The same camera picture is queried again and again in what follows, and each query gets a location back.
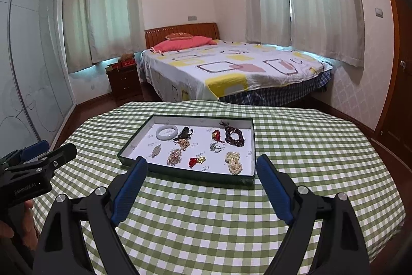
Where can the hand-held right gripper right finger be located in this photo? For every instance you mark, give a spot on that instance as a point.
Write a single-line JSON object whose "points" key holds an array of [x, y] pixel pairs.
{"points": [[273, 188]]}

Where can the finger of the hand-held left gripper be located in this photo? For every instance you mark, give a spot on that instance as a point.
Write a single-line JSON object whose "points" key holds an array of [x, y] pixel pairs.
{"points": [[54, 160], [33, 148]]}

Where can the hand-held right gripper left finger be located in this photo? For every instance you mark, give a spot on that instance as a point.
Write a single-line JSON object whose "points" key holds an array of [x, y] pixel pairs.
{"points": [[130, 191]]}

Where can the green shallow box tray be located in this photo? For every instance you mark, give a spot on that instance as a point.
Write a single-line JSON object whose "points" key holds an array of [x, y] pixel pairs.
{"points": [[199, 173]]}

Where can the red tassel gold pendant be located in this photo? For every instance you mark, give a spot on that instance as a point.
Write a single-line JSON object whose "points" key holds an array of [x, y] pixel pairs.
{"points": [[217, 135]]}

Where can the person's left hand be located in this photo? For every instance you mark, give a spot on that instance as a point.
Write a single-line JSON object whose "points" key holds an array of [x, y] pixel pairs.
{"points": [[27, 220]]}

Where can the green checked tablecloth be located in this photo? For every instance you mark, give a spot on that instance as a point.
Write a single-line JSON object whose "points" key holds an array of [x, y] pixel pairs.
{"points": [[225, 223]]}

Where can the white jade bangle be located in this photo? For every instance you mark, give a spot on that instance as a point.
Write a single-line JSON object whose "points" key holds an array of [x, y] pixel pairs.
{"points": [[160, 135]]}

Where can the frosted glass wardrobe door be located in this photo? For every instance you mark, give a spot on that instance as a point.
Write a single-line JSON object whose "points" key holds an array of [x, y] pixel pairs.
{"points": [[32, 68]]}

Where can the blue plaid bed cover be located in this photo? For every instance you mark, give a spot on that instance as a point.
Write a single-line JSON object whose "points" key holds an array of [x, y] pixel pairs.
{"points": [[276, 94]]}

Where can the dark wooden nightstand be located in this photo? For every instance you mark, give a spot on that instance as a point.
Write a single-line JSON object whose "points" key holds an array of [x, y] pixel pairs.
{"points": [[124, 85]]}

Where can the flat red box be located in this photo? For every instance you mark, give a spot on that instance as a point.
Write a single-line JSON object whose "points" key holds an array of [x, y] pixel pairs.
{"points": [[112, 68]]}

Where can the red gift box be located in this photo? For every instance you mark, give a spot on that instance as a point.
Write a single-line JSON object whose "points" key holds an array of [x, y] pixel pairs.
{"points": [[126, 63]]}

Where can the brown plush toy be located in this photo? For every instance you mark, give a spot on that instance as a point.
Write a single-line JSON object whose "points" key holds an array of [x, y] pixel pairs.
{"points": [[127, 57]]}

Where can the printed white bed sheet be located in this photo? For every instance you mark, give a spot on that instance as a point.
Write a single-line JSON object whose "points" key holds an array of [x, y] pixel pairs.
{"points": [[225, 68]]}

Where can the narrow white curtain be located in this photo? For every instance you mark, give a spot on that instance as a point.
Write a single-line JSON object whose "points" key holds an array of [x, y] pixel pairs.
{"points": [[75, 20]]}

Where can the pink pillow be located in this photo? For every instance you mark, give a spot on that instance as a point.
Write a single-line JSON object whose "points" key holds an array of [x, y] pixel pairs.
{"points": [[183, 43]]}

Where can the small patterned cushion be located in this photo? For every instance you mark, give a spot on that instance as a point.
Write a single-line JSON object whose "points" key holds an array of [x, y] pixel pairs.
{"points": [[178, 36]]}

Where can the wooden headboard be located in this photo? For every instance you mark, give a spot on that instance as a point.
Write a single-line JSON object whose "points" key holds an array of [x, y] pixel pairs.
{"points": [[180, 28]]}

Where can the wooden door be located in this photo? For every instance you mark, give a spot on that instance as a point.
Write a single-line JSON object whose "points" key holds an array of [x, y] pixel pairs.
{"points": [[397, 68]]}

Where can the wide white curtain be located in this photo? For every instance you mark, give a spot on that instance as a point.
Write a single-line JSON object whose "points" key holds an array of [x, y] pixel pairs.
{"points": [[325, 4]]}

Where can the wall outlet above headboard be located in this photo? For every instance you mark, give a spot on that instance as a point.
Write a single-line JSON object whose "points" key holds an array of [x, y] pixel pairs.
{"points": [[191, 18]]}

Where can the wall light switch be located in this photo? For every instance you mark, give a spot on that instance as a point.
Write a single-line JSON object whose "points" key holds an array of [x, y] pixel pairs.
{"points": [[379, 12]]}

